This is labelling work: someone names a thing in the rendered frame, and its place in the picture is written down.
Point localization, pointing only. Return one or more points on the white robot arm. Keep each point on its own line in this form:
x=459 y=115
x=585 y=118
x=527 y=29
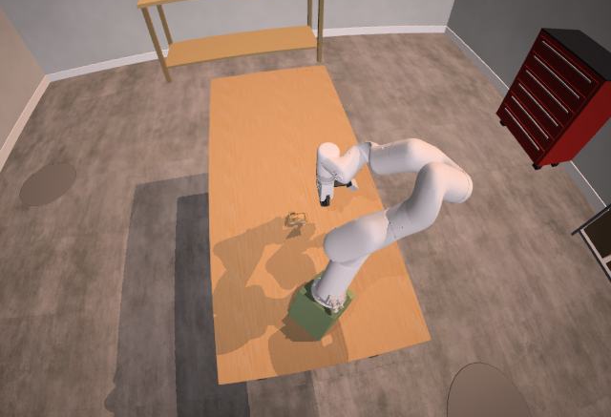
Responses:
x=351 y=243

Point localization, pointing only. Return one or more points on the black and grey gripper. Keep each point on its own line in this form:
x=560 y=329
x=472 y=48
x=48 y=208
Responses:
x=325 y=191

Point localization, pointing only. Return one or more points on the wooden tray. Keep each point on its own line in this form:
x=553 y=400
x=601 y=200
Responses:
x=301 y=217

